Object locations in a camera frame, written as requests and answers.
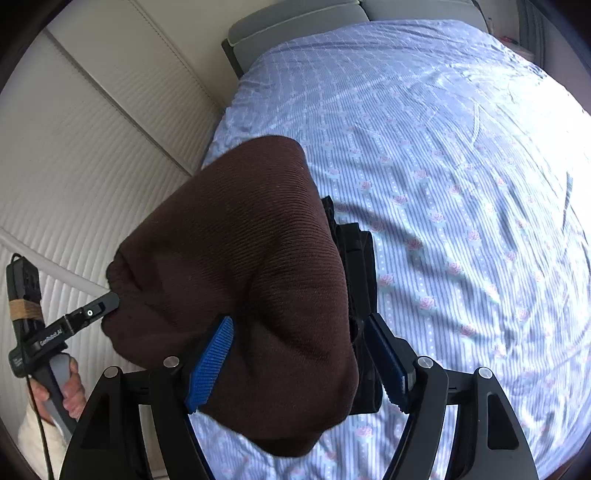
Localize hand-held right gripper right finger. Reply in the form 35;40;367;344
364;313;540;480

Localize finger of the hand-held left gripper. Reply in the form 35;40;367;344
64;292;121;334

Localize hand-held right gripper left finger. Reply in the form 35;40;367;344
58;316;235;480

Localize dark brown pants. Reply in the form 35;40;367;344
100;135;385;459

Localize person's left forearm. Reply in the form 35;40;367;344
17;405;71;480

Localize person's left hand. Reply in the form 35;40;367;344
30;354;88;422

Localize stack of black clothes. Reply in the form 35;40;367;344
320;196;385;416

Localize white louvered wardrobe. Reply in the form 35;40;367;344
0;0;234;416

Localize bed with blue sheet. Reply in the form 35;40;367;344
187;18;591;480

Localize grey upholstered bed headboard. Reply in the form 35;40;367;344
222;0;495;79

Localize teal curtain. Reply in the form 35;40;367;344
517;0;568;70

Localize black cable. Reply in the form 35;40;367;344
9;253;55;480

